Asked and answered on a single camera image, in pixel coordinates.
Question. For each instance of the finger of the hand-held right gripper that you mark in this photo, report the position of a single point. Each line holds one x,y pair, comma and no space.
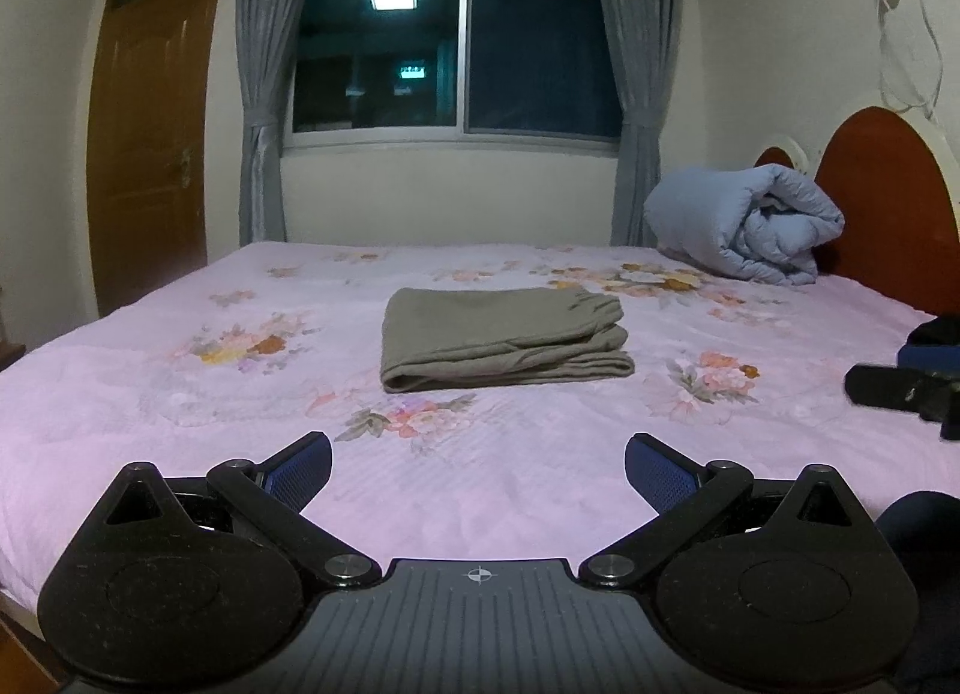
892,386
934,355

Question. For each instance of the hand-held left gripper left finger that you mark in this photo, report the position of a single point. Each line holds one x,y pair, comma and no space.
298,473

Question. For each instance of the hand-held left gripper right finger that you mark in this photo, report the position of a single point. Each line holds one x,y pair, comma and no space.
660,473

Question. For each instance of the grey-green pants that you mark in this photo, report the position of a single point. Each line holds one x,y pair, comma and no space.
487,334

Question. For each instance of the red-brown wooden headboard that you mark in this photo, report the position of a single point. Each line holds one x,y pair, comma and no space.
885,214

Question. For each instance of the bed with pink floral sheet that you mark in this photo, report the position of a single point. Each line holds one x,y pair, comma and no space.
150,401

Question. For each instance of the rolled light blue quilt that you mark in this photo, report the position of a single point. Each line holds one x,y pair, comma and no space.
712,221

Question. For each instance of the brown bedside furniture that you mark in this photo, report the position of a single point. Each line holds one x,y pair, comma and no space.
9,334

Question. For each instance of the brown wooden door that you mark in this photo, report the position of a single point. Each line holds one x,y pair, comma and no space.
150,139

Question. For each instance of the grey curtain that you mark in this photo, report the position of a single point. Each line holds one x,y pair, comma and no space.
637,63
262,63

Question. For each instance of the window with white frame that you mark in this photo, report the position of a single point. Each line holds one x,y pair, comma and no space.
525,48

